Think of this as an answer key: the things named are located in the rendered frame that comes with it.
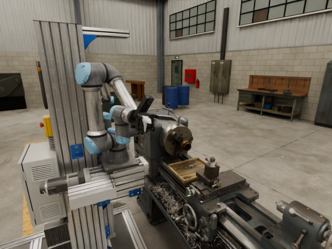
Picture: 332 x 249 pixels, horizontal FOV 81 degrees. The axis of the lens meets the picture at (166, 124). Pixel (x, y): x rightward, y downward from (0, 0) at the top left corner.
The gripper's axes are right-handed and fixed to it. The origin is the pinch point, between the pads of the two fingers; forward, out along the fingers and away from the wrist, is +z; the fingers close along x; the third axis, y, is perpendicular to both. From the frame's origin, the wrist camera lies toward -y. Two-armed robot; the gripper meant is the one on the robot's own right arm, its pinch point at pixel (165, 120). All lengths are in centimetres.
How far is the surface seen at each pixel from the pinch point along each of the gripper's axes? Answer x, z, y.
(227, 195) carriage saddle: -71, 4, 59
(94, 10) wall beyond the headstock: -492, -995, -365
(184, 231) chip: -58, -20, 97
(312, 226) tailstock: -44, 52, 41
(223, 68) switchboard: -795, -376, -118
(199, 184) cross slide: -58, -13, 54
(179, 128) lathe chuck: -88, -59, 25
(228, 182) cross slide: -75, 1, 51
